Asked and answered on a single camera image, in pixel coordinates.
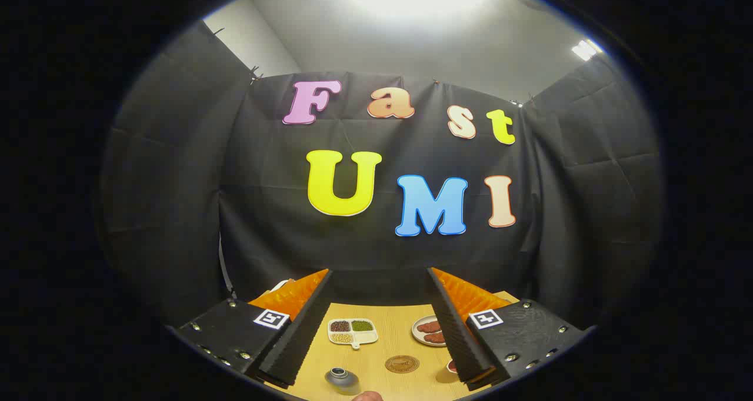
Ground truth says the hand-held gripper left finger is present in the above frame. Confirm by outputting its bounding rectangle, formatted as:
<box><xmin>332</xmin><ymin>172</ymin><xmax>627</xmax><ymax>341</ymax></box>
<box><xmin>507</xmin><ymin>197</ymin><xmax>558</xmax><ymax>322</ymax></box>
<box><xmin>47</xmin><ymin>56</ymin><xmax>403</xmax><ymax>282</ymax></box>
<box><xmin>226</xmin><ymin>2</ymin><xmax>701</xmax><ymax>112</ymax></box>
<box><xmin>176</xmin><ymin>268</ymin><xmax>334</xmax><ymax>388</ymax></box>

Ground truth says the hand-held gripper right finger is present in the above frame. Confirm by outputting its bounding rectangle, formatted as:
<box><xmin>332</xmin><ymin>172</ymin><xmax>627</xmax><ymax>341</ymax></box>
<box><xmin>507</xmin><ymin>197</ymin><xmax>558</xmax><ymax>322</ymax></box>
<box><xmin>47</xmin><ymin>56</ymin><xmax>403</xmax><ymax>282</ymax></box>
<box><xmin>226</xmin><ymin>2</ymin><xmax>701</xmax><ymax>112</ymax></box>
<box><xmin>426</xmin><ymin>266</ymin><xmax>589</xmax><ymax>391</ymax></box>

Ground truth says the round cork coaster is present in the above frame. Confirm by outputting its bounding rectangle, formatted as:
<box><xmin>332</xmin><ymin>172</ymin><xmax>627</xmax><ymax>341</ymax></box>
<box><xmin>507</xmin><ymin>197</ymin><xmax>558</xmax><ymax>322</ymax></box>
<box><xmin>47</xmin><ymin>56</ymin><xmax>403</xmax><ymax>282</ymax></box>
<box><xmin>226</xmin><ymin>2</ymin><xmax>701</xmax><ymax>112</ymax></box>
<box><xmin>385</xmin><ymin>355</ymin><xmax>421</xmax><ymax>374</ymax></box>

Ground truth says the silver metal bottle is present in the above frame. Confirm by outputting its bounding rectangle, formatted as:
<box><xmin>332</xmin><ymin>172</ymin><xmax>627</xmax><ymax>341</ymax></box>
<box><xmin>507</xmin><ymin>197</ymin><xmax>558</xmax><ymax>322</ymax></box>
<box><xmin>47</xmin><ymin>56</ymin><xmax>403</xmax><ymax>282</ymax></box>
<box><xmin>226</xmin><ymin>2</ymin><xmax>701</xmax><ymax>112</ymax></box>
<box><xmin>325</xmin><ymin>367</ymin><xmax>361</xmax><ymax>396</ymax></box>

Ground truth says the white round plate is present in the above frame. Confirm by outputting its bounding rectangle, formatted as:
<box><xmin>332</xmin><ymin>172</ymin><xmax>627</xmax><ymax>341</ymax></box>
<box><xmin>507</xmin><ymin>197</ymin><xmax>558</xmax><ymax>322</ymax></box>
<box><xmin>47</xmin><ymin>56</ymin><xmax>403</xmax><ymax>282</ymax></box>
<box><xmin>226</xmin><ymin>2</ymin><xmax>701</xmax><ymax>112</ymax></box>
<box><xmin>411</xmin><ymin>315</ymin><xmax>448</xmax><ymax>347</ymax></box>

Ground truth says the white divided dish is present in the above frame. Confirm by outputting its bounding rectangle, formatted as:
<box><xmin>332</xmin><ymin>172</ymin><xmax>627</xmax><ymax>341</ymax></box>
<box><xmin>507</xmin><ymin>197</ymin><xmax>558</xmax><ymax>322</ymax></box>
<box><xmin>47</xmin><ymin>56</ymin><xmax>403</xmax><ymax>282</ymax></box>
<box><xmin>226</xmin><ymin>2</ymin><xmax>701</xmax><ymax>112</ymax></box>
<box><xmin>327</xmin><ymin>318</ymin><xmax>379</xmax><ymax>350</ymax></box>

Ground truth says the wooden table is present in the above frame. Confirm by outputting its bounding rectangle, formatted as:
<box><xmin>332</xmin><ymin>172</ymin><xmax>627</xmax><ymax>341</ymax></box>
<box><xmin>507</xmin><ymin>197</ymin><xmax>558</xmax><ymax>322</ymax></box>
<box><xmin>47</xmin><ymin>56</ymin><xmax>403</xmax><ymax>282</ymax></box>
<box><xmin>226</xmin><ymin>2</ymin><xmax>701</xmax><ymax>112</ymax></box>
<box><xmin>265</xmin><ymin>291</ymin><xmax>521</xmax><ymax>401</ymax></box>

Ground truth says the black backdrop cloth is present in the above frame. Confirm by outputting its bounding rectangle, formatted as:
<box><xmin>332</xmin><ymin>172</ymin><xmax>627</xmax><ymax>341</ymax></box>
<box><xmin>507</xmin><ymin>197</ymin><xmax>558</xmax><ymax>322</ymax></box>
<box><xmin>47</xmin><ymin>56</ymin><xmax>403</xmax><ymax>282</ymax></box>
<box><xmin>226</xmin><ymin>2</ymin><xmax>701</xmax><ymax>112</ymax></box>
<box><xmin>100</xmin><ymin>22</ymin><xmax>665</xmax><ymax>331</ymax></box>

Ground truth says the small ceiling light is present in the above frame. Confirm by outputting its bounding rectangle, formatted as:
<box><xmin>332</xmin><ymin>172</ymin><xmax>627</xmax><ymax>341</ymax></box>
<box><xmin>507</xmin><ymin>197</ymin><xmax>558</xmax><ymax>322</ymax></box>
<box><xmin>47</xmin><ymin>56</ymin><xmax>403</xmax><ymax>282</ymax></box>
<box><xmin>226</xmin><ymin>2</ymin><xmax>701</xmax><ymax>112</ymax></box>
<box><xmin>572</xmin><ymin>39</ymin><xmax>604</xmax><ymax>62</ymax></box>

